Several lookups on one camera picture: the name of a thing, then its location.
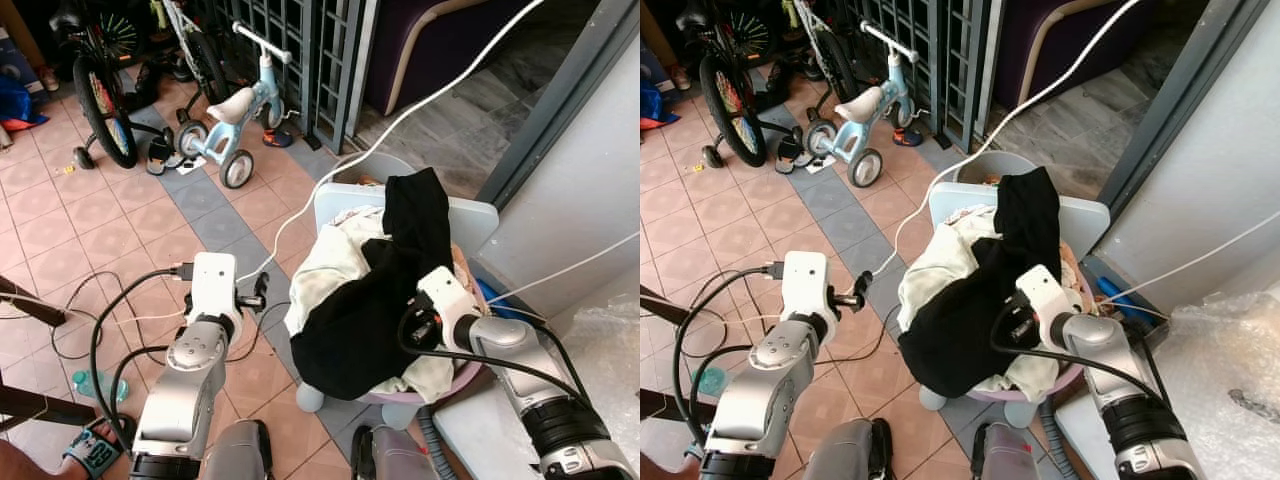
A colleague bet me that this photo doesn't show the grey right robot leg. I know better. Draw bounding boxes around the grey right robot leg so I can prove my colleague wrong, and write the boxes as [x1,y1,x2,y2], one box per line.
[350,424,443,480]
[970,420,1047,480]

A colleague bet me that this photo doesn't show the purple sofa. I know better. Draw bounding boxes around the purple sofa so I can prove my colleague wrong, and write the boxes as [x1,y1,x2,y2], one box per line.
[990,0,1153,113]
[364,0,549,117]

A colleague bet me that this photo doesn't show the clear bubble wrap sheet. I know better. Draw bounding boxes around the clear bubble wrap sheet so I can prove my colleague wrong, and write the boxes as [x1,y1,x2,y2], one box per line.
[1158,264,1280,480]
[556,294,641,473]

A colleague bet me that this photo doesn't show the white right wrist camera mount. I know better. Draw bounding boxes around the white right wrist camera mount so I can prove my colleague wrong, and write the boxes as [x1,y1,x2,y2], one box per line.
[415,265,483,333]
[1013,264,1083,331]

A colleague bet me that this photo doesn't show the thin white cord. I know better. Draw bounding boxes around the thin white cord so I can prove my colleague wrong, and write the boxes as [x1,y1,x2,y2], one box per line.
[1098,208,1280,305]
[486,232,641,305]

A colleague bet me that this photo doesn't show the dark wooden furniture rail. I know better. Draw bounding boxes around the dark wooden furniture rail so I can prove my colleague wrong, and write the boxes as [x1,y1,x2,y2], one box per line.
[0,384,133,425]
[640,387,703,423]

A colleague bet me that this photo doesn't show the grey corrugated hose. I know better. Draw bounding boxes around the grey corrugated hose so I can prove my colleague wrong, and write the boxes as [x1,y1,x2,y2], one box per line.
[1034,400,1069,480]
[414,404,459,480]

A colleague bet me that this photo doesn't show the grey plastic bucket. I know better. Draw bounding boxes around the grey plastic bucket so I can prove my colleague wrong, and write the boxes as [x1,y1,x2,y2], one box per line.
[955,149,1042,187]
[330,151,417,188]

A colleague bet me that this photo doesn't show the dark metal gate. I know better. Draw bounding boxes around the dark metal gate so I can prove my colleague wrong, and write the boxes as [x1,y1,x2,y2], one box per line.
[212,0,383,153]
[848,0,1003,153]

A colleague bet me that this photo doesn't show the grey door frame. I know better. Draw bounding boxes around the grey door frame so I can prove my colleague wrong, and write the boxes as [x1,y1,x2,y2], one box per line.
[1094,0,1273,217]
[478,0,641,213]

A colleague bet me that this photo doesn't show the black kids bicycle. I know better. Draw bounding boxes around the black kids bicycle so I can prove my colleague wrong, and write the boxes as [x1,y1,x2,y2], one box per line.
[678,0,779,170]
[48,0,153,171]

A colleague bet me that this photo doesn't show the grey robot leg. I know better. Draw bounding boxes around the grey robot leg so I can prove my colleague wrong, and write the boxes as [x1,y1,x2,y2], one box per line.
[800,417,897,480]
[200,419,277,480]
[970,420,1047,480]
[350,424,443,480]

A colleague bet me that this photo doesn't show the long white cable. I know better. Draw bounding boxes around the long white cable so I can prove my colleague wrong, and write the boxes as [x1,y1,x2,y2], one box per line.
[868,0,1143,279]
[236,0,549,285]

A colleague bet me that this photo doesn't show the grey left robot leg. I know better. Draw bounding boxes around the grey left robot leg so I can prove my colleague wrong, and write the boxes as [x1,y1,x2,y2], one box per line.
[200,419,277,480]
[800,417,897,480]

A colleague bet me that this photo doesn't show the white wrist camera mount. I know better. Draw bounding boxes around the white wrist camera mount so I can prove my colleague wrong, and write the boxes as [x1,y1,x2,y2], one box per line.
[188,252,240,321]
[1013,264,1083,331]
[415,265,483,333]
[778,250,832,321]

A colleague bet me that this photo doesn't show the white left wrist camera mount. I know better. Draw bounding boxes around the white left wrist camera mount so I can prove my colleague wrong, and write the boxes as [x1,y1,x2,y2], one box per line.
[778,250,832,321]
[188,252,240,321]

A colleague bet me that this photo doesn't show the black sandals pair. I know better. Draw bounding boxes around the black sandals pair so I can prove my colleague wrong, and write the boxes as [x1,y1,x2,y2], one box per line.
[776,136,813,176]
[146,138,185,178]

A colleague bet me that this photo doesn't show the light blue kids tricycle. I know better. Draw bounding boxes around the light blue kids tricycle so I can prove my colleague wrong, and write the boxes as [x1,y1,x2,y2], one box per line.
[805,20,927,190]
[175,20,297,191]

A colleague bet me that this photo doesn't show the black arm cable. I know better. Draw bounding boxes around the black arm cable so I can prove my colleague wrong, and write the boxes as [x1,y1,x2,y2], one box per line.
[990,306,1171,411]
[88,263,197,443]
[397,308,593,413]
[672,262,785,441]

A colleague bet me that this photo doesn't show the lavender plastic laundry basin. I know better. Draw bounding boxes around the lavender plastic laundry basin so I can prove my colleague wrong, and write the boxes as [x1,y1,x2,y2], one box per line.
[295,358,483,413]
[915,358,1087,413]

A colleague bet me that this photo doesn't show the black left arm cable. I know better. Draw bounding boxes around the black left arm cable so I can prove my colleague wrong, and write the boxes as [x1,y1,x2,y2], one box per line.
[88,263,197,443]
[672,262,785,441]

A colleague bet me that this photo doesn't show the white garment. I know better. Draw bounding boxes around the white garment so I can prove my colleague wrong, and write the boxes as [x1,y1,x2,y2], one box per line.
[896,204,1077,403]
[284,204,463,403]

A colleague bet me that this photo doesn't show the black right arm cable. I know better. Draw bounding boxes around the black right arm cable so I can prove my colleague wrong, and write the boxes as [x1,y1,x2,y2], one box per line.
[990,306,1171,411]
[397,308,593,413]

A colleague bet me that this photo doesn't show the black garment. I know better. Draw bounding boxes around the black garment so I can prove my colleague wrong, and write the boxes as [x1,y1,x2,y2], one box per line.
[898,165,1067,400]
[290,168,457,402]

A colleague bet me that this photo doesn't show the person's foot in sandal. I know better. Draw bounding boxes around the person's foot in sandal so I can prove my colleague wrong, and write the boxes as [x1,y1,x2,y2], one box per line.
[640,448,707,480]
[0,414,137,480]

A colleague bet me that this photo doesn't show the dark wooden furniture leg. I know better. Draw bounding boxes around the dark wooden furniture leg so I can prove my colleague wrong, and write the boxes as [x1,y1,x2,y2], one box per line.
[0,274,73,328]
[640,284,687,328]

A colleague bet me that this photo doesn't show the blue bag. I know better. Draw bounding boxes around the blue bag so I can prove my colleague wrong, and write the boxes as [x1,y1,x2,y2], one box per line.
[640,76,683,129]
[0,74,49,129]

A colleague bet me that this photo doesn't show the blue plastic tool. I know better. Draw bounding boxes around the blue plastic tool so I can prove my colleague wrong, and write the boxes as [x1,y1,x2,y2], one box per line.
[1094,274,1143,305]
[474,277,523,307]

